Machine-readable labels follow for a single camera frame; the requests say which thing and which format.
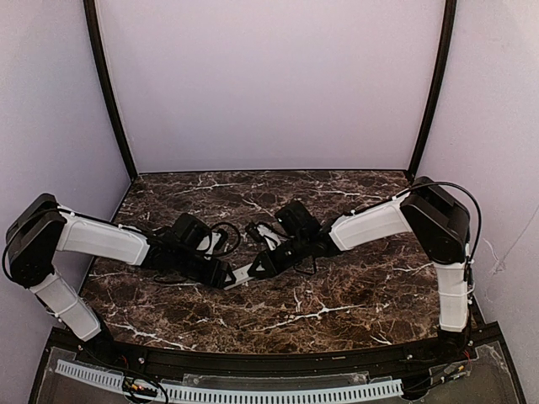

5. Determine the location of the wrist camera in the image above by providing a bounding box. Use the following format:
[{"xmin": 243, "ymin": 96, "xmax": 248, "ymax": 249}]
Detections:
[
  {"xmin": 245, "ymin": 222, "xmax": 281, "ymax": 250},
  {"xmin": 201, "ymin": 221, "xmax": 242, "ymax": 258}
]

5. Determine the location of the white slotted cable duct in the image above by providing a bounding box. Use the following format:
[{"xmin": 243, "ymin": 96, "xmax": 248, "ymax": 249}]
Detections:
[{"xmin": 54, "ymin": 359, "xmax": 403, "ymax": 403}]

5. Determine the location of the right black frame post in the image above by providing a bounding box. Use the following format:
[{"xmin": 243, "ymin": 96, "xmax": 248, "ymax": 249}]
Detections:
[{"xmin": 406, "ymin": 0, "xmax": 457, "ymax": 182}]

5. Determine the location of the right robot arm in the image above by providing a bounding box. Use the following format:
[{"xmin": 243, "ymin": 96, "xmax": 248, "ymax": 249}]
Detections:
[{"xmin": 247, "ymin": 177, "xmax": 481, "ymax": 333}]

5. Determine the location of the black front rail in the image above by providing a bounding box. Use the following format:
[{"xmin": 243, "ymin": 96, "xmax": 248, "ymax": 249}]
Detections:
[{"xmin": 75, "ymin": 336, "xmax": 464, "ymax": 382}]

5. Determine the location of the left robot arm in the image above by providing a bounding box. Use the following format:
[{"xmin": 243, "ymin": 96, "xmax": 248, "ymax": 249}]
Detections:
[{"xmin": 1, "ymin": 194, "xmax": 236, "ymax": 342}]

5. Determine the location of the left black frame post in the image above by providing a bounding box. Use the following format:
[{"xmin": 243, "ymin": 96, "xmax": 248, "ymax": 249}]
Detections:
[{"xmin": 83, "ymin": 0, "xmax": 138, "ymax": 182}]

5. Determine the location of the black frame post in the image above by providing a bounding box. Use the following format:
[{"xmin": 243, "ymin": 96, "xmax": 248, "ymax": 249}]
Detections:
[
  {"xmin": 406, "ymin": 0, "xmax": 457, "ymax": 182},
  {"xmin": 83, "ymin": 0, "xmax": 138, "ymax": 182}
]

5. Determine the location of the white remote control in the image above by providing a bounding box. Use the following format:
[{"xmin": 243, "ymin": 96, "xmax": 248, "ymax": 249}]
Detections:
[{"xmin": 223, "ymin": 265, "xmax": 253, "ymax": 290}]

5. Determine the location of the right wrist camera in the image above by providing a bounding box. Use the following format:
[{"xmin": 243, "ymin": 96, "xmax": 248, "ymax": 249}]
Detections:
[{"xmin": 245, "ymin": 222, "xmax": 281, "ymax": 250}]

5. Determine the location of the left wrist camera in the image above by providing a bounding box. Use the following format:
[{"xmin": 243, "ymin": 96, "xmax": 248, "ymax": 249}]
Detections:
[{"xmin": 201, "ymin": 221, "xmax": 242, "ymax": 258}]

